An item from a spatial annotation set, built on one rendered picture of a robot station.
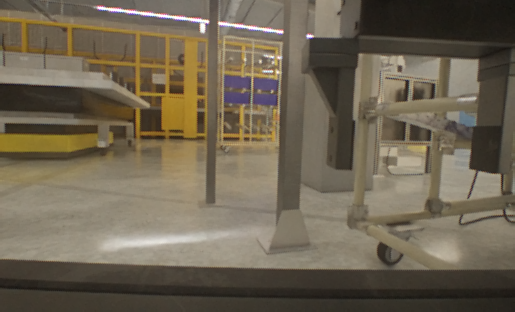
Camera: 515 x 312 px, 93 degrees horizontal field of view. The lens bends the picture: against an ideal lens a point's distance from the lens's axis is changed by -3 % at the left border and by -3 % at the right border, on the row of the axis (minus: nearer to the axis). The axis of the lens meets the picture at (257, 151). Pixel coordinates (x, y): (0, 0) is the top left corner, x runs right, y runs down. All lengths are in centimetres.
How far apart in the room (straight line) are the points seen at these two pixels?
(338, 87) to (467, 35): 10
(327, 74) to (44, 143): 330
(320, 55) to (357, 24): 3
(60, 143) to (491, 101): 333
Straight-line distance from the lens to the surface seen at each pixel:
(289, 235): 88
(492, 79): 30
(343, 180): 174
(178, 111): 799
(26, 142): 348
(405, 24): 23
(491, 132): 29
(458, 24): 25
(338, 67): 21
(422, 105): 62
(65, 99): 320
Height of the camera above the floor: 39
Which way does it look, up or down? 5 degrees down
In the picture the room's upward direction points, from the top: 2 degrees clockwise
